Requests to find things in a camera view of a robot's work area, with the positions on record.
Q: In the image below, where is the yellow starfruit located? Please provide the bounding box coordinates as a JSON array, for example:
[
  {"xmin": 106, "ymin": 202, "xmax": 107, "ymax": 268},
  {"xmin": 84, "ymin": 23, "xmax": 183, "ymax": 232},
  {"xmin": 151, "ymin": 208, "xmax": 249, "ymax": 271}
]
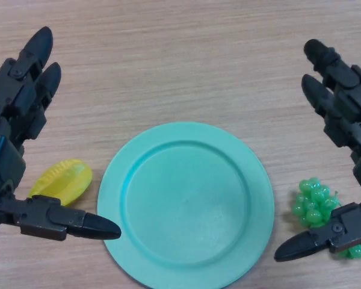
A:
[{"xmin": 28, "ymin": 158, "xmax": 94, "ymax": 208}]

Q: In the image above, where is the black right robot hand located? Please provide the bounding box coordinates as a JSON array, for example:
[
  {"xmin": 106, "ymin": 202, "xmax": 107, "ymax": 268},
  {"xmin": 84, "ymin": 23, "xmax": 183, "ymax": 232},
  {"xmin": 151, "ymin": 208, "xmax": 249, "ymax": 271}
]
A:
[{"xmin": 273, "ymin": 39, "xmax": 361, "ymax": 263}]

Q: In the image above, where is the green round plate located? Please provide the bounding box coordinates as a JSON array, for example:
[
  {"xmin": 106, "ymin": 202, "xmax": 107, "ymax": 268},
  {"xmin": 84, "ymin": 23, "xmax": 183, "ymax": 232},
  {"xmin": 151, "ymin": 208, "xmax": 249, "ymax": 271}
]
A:
[{"xmin": 96, "ymin": 120, "xmax": 275, "ymax": 289}]

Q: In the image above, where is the green grapes bunch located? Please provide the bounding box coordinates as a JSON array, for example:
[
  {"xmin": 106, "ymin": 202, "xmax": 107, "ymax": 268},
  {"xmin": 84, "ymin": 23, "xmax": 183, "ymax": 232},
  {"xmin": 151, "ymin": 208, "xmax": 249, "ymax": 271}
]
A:
[{"xmin": 291, "ymin": 177, "xmax": 361, "ymax": 259}]

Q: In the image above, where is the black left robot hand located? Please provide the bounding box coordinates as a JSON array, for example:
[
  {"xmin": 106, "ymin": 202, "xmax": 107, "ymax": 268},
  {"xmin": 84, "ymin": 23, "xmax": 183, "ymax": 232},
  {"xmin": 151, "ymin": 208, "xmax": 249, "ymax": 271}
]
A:
[{"xmin": 0, "ymin": 26, "xmax": 122, "ymax": 250}]

